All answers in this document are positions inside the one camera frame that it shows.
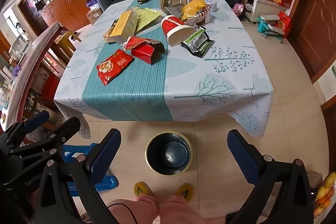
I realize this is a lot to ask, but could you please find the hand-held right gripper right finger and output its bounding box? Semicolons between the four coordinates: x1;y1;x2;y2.
227;130;315;224

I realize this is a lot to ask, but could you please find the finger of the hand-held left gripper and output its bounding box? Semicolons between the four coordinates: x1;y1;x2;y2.
0;111;50;146
9;117;81;161

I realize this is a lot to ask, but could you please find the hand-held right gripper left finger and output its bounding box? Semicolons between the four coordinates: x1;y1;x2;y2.
35;129;122;224

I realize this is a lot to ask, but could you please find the dark blue trash bin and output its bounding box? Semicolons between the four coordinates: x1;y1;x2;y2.
145;132;194;177

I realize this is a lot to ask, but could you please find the yellow-green packet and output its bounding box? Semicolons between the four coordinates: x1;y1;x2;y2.
134;7;164;33

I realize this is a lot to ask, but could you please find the person's left forearm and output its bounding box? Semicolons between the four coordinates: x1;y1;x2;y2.
28;189;42;211

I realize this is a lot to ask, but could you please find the blue plastic stool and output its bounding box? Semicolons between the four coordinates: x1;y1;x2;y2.
62;143;119;197

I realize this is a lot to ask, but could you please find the yellow slipper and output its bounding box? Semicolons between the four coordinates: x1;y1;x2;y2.
134;181;152;197
175;183;194;199

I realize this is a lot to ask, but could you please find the person's left leg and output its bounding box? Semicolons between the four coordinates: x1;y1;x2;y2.
106;194;159;224

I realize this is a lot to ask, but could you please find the person's leg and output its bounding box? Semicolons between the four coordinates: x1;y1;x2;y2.
106;194;159;224
159;195;226;224

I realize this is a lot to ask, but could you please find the red-edged dining table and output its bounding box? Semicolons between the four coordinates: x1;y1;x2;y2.
0;22;69;132

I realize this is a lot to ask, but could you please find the white appliance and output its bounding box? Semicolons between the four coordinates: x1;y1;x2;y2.
9;36;30;60

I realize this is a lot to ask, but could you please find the red snack packet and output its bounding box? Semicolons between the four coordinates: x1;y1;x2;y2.
96;49;135;86

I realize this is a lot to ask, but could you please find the person's right leg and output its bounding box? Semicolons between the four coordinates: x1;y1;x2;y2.
159;195;226;224

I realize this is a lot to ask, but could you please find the teal white printed tablecloth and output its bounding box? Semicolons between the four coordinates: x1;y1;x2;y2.
54;0;275;139

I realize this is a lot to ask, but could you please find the yellow stool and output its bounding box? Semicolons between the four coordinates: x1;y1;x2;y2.
54;31;79;56

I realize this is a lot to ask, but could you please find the pile of orange yellow fruit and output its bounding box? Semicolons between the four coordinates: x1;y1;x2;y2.
314;172;336;216

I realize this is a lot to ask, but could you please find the red carton box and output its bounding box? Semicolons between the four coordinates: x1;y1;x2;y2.
123;36;165;65

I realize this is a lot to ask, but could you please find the cardboard box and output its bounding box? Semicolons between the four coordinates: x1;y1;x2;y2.
86;7;103;25

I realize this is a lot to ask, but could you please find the yellow box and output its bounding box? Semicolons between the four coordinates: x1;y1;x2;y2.
103;10;139;45

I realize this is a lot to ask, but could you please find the black green snack packet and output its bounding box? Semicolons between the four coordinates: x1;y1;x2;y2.
181;26;214;59

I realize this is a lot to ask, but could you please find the teal stepper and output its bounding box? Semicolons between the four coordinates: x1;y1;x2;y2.
257;15;285;43

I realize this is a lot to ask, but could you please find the red gift bag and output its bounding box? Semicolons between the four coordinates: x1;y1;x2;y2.
277;11;292;38

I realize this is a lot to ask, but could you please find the red paper bucket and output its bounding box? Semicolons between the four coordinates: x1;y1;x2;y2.
161;15;197;46

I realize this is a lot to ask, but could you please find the white red snack carton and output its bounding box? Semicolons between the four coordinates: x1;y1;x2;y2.
186;7;211;28

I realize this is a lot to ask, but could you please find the pink bag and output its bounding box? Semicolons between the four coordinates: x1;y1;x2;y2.
232;3;246;16

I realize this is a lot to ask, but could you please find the white cabinet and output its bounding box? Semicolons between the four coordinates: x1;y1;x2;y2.
243;0;285;24

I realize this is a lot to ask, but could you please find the wooden door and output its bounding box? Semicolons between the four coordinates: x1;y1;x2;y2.
287;0;336;83

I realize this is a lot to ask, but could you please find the yellow plastic bag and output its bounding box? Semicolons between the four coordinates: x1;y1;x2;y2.
182;0;209;20

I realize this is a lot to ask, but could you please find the black cable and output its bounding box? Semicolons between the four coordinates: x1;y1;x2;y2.
106;202;138;224

